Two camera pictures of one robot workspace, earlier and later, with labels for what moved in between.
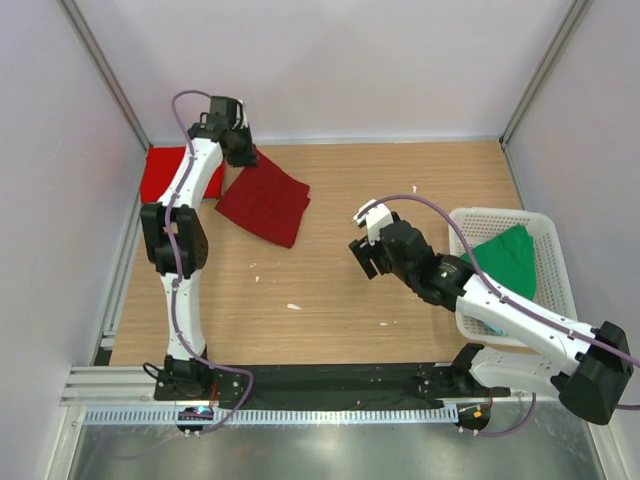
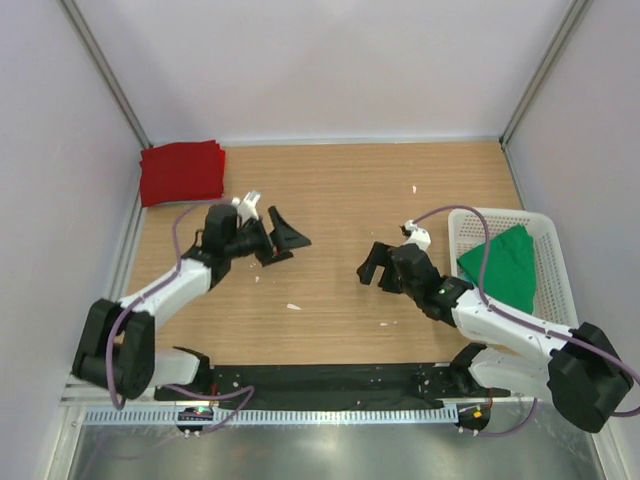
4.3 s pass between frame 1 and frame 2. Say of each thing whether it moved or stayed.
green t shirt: stayed
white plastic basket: stayed
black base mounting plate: stayed
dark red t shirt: moved
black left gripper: moved
